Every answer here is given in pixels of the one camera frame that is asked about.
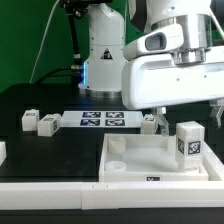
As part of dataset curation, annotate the black cable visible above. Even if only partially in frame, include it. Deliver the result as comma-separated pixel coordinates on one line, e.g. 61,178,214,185
34,66,83,85

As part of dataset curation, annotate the white sheet with markers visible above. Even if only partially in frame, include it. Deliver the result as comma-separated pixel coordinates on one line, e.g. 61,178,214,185
61,111,143,128

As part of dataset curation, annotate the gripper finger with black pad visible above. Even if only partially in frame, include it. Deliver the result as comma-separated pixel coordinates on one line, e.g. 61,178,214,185
210,99,224,129
151,107,169,136

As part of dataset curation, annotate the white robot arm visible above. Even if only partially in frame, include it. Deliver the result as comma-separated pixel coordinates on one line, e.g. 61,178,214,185
79,0,224,124

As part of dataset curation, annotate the white U-shaped fence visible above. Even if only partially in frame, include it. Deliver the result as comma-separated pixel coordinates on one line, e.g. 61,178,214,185
0,140,224,211

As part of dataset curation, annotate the white square tabletop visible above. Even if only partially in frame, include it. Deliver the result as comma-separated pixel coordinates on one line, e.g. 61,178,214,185
99,134,209,182

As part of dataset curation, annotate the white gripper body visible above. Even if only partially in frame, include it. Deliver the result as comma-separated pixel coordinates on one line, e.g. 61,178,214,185
122,46,224,110

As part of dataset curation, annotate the white cable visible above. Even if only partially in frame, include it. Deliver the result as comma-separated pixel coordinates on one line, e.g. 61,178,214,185
29,0,61,84

